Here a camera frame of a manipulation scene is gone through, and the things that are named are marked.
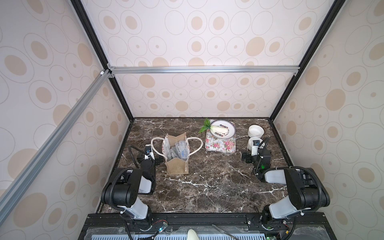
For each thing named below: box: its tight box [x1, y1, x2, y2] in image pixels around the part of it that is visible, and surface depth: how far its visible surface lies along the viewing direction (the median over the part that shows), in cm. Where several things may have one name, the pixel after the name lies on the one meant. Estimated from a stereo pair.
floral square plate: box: [205, 119, 237, 153], surface depth 106 cm
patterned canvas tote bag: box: [162, 132, 190, 175], surface depth 92 cm
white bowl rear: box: [247, 124, 265, 138], surface depth 111 cm
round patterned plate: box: [210, 119, 236, 140], surface depth 112 cm
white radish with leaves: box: [198, 118, 229, 134], surface depth 112 cm
